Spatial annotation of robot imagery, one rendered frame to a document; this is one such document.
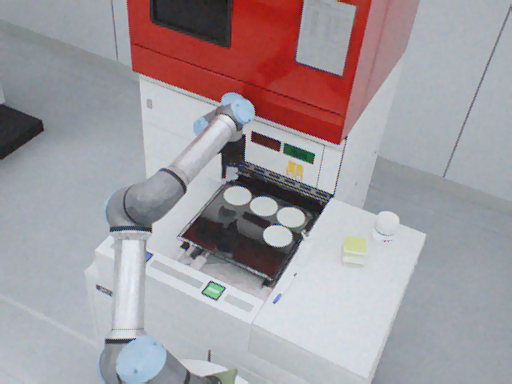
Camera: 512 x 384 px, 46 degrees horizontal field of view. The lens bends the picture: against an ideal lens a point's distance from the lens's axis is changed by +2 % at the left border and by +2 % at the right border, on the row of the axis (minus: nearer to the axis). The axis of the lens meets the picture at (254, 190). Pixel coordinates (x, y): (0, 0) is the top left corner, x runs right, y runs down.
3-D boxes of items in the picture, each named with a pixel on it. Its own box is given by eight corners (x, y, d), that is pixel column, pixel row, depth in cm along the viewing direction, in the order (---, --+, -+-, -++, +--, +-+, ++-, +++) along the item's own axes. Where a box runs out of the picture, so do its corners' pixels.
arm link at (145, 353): (167, 410, 143) (127, 375, 138) (140, 403, 153) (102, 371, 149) (195, 366, 149) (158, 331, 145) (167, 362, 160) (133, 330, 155)
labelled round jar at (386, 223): (375, 228, 203) (381, 208, 197) (395, 236, 201) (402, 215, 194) (368, 241, 198) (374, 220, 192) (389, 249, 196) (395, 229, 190)
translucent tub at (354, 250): (340, 248, 195) (344, 233, 190) (363, 251, 194) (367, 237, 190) (340, 265, 189) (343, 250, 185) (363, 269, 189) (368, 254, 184)
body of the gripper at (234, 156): (244, 171, 207) (246, 143, 199) (219, 170, 206) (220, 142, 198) (243, 157, 212) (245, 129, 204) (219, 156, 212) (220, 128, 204)
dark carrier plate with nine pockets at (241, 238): (230, 180, 226) (231, 179, 226) (313, 214, 216) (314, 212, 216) (182, 237, 203) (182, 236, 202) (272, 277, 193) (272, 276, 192)
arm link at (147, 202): (136, 195, 148) (242, 86, 175) (116, 201, 156) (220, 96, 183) (166, 229, 152) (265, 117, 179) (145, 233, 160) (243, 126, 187)
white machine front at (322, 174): (147, 149, 248) (142, 63, 222) (328, 221, 224) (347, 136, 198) (143, 153, 246) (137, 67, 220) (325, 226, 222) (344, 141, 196)
